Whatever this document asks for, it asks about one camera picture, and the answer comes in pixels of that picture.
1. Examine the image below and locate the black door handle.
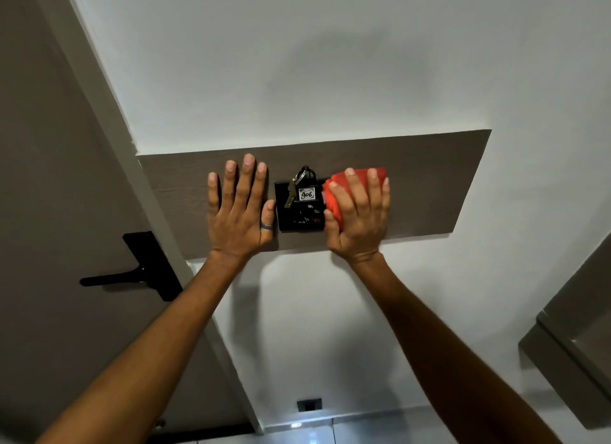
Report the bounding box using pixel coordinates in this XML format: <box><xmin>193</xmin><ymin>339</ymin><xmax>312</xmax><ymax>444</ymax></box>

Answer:
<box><xmin>79</xmin><ymin>231</ymin><xmax>184</xmax><ymax>302</ymax></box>

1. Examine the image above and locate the person's right forearm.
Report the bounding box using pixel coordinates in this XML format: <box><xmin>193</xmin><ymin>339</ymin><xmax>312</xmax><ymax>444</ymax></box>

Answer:
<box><xmin>345</xmin><ymin>252</ymin><xmax>564</xmax><ymax>444</ymax></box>

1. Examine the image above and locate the black key tag white label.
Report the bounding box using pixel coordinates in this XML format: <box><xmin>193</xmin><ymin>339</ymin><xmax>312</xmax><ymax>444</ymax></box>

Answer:
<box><xmin>291</xmin><ymin>166</ymin><xmax>319</xmax><ymax>206</ymax></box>

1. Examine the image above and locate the black wall switch panel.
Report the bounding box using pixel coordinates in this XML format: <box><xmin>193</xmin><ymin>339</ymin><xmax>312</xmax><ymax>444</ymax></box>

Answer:
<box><xmin>274</xmin><ymin>179</ymin><xmax>331</xmax><ymax>233</ymax></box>

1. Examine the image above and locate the brown door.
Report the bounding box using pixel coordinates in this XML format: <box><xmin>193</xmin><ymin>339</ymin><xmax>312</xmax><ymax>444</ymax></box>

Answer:
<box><xmin>0</xmin><ymin>0</ymin><xmax>255</xmax><ymax>444</ymax></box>

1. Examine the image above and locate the person's left hand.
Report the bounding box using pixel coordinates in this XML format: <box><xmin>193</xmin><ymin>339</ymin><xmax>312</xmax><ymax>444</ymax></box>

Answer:
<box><xmin>207</xmin><ymin>153</ymin><xmax>277</xmax><ymax>264</ymax></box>

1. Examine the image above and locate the person's right hand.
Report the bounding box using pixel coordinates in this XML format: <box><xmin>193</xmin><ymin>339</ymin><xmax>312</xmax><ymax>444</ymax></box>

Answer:
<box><xmin>323</xmin><ymin>167</ymin><xmax>391</xmax><ymax>265</ymax></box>

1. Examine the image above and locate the person's left forearm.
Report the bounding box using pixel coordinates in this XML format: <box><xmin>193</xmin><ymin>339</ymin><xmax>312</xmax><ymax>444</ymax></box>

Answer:
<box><xmin>37</xmin><ymin>250</ymin><xmax>251</xmax><ymax>444</ymax></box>

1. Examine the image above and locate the grey brown cabinet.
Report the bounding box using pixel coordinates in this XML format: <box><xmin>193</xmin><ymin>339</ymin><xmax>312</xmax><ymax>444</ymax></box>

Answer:
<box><xmin>518</xmin><ymin>233</ymin><xmax>611</xmax><ymax>431</ymax></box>

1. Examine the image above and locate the brown wood wall panel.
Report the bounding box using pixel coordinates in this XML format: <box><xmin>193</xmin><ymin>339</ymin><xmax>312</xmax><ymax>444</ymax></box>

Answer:
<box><xmin>136</xmin><ymin>130</ymin><xmax>492</xmax><ymax>261</ymax></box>

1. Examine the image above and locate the red cloth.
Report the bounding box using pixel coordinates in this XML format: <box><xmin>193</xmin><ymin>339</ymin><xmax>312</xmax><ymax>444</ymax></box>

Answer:
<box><xmin>322</xmin><ymin>168</ymin><xmax>388</xmax><ymax>232</ymax></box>

